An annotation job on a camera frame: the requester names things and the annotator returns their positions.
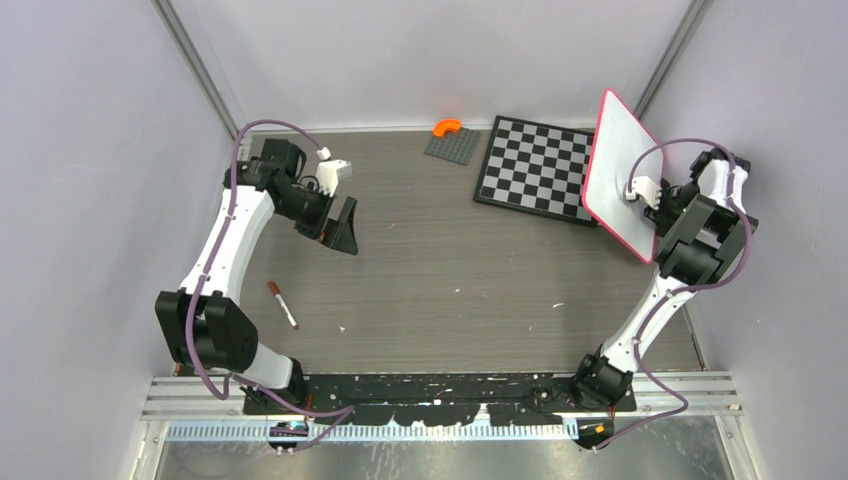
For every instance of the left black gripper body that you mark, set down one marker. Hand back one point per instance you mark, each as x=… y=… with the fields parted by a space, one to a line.
x=308 y=208

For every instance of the white marker pen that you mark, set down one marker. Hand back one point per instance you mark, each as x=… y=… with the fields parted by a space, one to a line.
x=288 y=314

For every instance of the pink framed whiteboard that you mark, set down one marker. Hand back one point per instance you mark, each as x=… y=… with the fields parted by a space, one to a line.
x=623 y=151

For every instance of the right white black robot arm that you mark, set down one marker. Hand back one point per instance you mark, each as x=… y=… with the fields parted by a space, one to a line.
x=702 y=236

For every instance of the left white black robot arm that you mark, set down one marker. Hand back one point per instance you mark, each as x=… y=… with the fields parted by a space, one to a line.
x=202 y=322

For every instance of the grey lego baseplate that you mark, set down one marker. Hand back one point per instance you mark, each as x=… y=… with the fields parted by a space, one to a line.
x=456 y=147

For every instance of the orange curved plastic piece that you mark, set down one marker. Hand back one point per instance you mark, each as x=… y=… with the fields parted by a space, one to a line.
x=446 y=126

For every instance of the black white checkerboard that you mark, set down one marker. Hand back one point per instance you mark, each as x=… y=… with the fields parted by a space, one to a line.
x=536 y=168

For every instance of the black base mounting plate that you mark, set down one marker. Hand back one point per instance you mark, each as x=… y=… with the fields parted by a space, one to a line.
x=445 y=399

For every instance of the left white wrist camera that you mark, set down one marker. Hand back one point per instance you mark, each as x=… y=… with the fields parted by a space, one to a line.
x=330 y=172

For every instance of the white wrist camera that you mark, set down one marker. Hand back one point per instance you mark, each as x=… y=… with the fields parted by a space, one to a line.
x=330 y=172
x=645 y=189

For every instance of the white slotted cable duct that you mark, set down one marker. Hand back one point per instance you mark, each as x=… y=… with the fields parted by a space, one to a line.
x=269 y=431

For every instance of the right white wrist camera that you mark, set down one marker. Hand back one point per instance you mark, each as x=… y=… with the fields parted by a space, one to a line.
x=645 y=189

